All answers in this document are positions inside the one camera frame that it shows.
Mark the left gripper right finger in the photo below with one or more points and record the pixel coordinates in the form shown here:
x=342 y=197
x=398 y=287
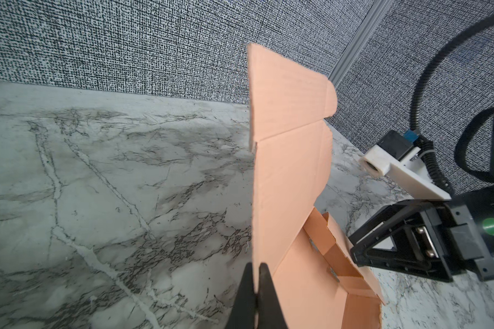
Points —
x=270 y=314

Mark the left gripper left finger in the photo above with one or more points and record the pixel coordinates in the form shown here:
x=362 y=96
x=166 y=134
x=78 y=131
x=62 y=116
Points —
x=243 y=312

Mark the pink paper box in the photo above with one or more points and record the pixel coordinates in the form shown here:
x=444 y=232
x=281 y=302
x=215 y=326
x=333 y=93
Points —
x=317 y=283

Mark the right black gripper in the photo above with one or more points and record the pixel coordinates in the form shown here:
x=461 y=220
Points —
x=461 y=231

